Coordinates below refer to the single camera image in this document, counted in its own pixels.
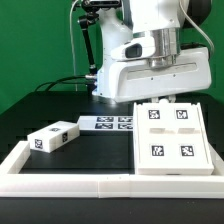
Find black cables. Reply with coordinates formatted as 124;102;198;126
34;75;98;92

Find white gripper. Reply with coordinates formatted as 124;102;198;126
108;47;211;102

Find white hanging cable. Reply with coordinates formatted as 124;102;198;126
69;0;82;92

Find white cabinet body box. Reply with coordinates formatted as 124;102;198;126
133;103;214;175

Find white marker base plate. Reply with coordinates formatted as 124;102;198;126
78;116;133;131

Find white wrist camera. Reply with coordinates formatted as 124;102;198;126
111;36;155;61

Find white cabinet door panel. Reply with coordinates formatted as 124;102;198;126
133;104;171;169

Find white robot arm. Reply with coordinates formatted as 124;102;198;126
93;0;214;103

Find white cabinet top block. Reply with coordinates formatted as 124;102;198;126
27;121;80;153

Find white border frame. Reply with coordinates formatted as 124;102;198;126
0;141;224;199

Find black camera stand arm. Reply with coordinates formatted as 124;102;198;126
75;0;122;76

